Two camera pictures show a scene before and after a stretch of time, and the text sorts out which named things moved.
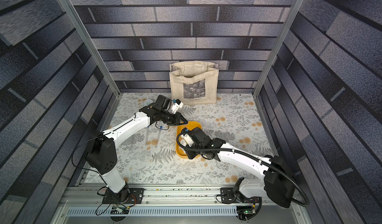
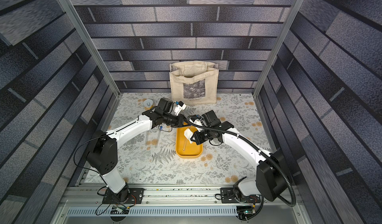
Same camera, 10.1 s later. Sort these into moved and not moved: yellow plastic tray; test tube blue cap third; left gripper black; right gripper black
Moved: right gripper black
Not moved: yellow plastic tray; test tube blue cap third; left gripper black
